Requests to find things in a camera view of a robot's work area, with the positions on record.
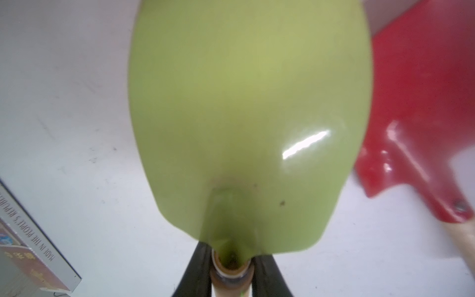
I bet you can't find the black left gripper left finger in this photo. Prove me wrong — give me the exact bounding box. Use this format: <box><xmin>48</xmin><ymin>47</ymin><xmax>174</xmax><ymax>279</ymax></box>
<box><xmin>172</xmin><ymin>242</ymin><xmax>212</xmax><ymax>297</ymax></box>

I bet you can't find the green trowel wooden handle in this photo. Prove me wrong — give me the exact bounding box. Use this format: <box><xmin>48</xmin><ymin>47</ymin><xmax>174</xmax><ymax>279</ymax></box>
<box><xmin>128</xmin><ymin>1</ymin><xmax>373</xmax><ymax>297</ymax></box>

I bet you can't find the red shovel wooden handle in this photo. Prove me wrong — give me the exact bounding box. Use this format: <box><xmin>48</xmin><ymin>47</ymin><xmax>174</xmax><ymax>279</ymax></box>
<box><xmin>355</xmin><ymin>1</ymin><xmax>475</xmax><ymax>271</ymax></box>

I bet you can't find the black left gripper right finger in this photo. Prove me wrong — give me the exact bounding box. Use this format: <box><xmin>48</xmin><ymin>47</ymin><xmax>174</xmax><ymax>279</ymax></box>
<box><xmin>252</xmin><ymin>255</ymin><xmax>293</xmax><ymax>297</ymax></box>

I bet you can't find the red brown book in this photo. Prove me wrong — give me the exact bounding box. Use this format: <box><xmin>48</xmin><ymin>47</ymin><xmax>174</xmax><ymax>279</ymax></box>
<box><xmin>1</xmin><ymin>184</ymin><xmax>82</xmax><ymax>294</ymax></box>

